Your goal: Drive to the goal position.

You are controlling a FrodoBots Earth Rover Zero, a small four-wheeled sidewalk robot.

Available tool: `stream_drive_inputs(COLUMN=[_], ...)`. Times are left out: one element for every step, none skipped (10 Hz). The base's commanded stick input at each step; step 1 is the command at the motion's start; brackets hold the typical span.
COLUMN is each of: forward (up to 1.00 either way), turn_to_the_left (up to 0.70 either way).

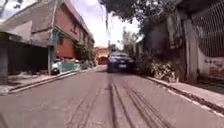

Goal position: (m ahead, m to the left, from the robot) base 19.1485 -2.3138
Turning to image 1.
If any overhanging tree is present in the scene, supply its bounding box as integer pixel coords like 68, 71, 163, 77
98, 0, 188, 34

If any white car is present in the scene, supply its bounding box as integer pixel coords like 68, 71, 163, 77
50, 58, 64, 76

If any bush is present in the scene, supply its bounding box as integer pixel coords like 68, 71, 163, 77
146, 59, 179, 84

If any concrete wall with mesh fence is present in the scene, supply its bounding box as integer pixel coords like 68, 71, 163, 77
141, 0, 224, 84

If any raised concrete sidewalk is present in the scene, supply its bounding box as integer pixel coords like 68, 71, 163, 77
144, 75, 224, 116

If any red brick building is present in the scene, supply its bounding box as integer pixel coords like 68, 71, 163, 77
0, 0, 96, 84

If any orange building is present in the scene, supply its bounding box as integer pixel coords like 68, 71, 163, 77
94, 46, 110, 66

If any grey asphalt road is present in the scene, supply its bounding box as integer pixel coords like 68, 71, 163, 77
0, 63, 224, 128

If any dark blue car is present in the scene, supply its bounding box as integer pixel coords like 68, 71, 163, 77
106, 51, 137, 74

